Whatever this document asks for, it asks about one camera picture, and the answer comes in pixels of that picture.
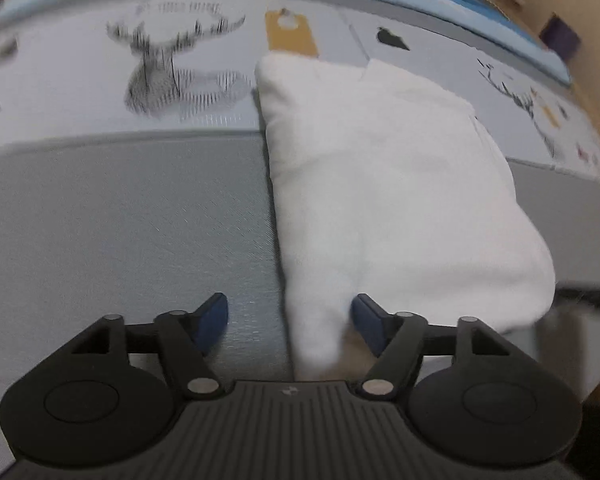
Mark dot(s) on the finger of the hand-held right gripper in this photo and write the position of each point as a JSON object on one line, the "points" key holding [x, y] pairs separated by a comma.
{"points": [[590, 294]]}

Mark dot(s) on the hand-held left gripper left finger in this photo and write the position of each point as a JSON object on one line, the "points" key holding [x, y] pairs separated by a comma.
{"points": [[212, 322]]}

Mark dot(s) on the white long-sleeve shirt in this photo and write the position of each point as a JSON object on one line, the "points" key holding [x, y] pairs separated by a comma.
{"points": [[395, 185]]}

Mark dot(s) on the deer printed bed sheet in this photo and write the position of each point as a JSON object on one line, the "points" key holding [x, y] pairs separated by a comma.
{"points": [[55, 110]]}

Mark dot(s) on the grey mattress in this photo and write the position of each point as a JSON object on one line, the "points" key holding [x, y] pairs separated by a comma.
{"points": [[130, 235]]}

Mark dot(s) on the light blue bed sheet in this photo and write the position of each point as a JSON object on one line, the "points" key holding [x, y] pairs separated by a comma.
{"points": [[480, 25]]}

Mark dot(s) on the purple box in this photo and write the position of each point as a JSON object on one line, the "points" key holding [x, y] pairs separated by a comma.
{"points": [[560, 35]]}

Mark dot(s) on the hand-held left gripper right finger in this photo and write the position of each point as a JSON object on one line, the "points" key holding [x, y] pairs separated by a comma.
{"points": [[369, 322]]}

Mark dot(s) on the wooden bed frame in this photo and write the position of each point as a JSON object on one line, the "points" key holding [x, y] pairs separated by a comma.
{"points": [[597, 110]]}

